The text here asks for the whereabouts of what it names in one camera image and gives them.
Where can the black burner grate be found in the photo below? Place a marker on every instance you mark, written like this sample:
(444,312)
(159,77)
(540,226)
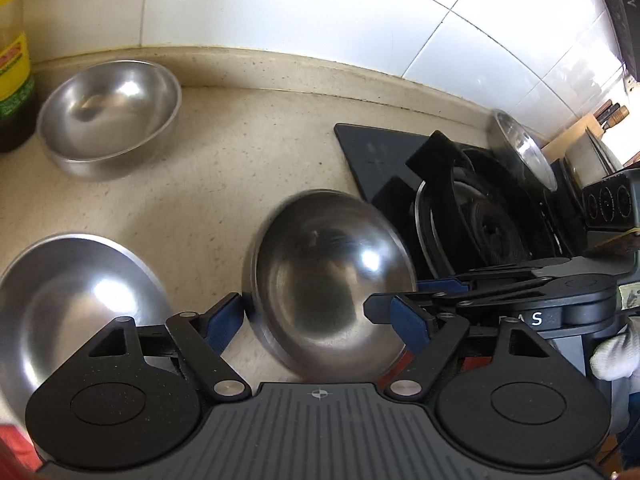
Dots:
(475,210)

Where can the black range hood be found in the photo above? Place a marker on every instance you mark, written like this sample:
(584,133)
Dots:
(625,10)

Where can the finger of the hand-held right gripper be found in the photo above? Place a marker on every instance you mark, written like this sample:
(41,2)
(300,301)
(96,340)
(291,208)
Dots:
(380,307)
(442,286)

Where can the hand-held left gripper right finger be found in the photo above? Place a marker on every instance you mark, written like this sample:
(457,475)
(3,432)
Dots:
(407,324)

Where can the black gas stove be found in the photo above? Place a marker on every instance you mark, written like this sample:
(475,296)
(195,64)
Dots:
(375,160)

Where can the wooden knife holder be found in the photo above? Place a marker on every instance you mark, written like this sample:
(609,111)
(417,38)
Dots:
(575,132)

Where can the stainless steel bowl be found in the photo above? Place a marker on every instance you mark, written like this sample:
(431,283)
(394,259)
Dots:
(107,115)
(525,147)
(75,310)
(320,280)

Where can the person's right hand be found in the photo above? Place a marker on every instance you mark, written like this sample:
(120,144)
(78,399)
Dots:
(620,357)

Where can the sauce bottle green yellow label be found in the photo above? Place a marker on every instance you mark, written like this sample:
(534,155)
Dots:
(12,60)

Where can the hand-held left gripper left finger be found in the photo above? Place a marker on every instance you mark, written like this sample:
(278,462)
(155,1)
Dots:
(225,322)

